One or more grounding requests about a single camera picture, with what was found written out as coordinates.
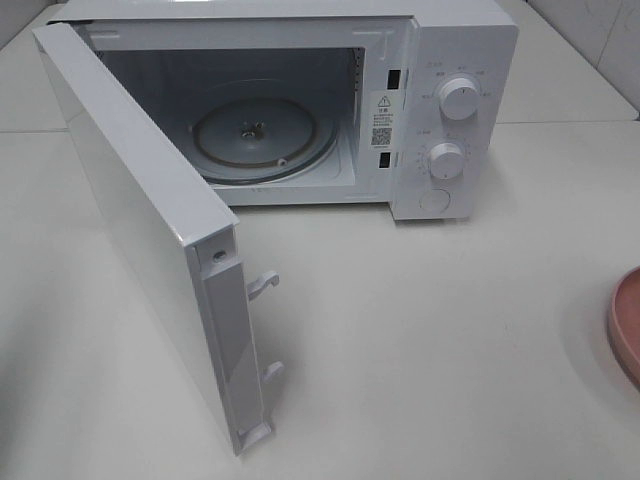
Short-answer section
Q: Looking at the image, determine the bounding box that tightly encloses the glass microwave turntable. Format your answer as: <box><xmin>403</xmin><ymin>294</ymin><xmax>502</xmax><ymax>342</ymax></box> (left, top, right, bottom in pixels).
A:
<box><xmin>187</xmin><ymin>79</ymin><xmax>341</xmax><ymax>186</ymax></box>

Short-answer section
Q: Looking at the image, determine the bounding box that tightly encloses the white microwave oven body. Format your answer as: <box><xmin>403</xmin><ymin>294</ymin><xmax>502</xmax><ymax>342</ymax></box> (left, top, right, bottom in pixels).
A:
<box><xmin>43</xmin><ymin>1</ymin><xmax>518</xmax><ymax>221</ymax></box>

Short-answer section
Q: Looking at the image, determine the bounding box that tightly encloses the upper white power knob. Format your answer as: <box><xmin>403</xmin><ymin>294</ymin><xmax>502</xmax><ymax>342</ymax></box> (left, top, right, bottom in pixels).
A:
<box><xmin>435</xmin><ymin>74</ymin><xmax>481</xmax><ymax>121</ymax></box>

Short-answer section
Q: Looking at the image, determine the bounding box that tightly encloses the white microwave door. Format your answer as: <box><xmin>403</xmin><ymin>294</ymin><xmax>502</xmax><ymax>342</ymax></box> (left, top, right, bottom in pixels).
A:
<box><xmin>34</xmin><ymin>23</ymin><xmax>283</xmax><ymax>454</ymax></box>

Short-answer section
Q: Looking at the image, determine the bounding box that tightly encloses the pink round plate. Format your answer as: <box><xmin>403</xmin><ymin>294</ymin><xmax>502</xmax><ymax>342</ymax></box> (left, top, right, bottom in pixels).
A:
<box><xmin>607</xmin><ymin>267</ymin><xmax>639</xmax><ymax>387</ymax></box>

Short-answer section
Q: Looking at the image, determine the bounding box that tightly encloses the round white door button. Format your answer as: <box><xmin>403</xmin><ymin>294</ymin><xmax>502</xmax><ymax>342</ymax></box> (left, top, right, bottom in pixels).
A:
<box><xmin>419</xmin><ymin>189</ymin><xmax>451</xmax><ymax>218</ymax></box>

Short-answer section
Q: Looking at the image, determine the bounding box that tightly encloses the white timer knob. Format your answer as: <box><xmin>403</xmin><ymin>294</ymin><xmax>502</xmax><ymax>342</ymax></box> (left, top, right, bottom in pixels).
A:
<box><xmin>426</xmin><ymin>142</ymin><xmax>466</xmax><ymax>180</ymax></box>

